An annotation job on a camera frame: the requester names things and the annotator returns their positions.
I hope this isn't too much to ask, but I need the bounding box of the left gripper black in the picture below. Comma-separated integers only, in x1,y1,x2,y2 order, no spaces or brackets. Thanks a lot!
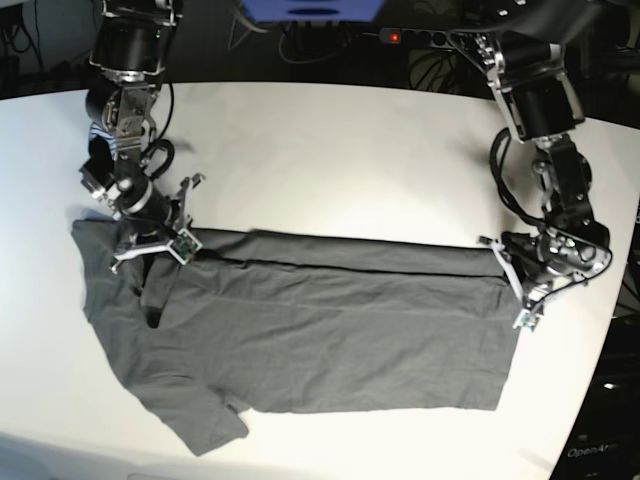
501,229,613,299

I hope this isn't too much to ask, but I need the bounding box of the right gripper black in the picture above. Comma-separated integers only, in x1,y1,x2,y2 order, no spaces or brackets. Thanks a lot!
115,182,195,250

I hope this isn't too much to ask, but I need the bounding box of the grey T-shirt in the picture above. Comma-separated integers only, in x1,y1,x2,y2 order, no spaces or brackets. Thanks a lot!
71,220,519,455

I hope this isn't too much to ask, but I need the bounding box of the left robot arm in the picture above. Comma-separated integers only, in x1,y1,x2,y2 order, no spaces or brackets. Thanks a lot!
447,1,639,310

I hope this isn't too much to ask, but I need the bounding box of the black box with lettering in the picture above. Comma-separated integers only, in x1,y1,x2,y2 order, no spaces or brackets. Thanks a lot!
551,314,639,479

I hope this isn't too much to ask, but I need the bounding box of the blue plastic bin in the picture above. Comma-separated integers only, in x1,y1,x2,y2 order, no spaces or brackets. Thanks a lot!
242,0,384,22

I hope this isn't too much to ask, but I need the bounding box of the black power strip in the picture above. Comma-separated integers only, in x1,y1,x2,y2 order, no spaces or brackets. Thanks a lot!
370,27,490,51

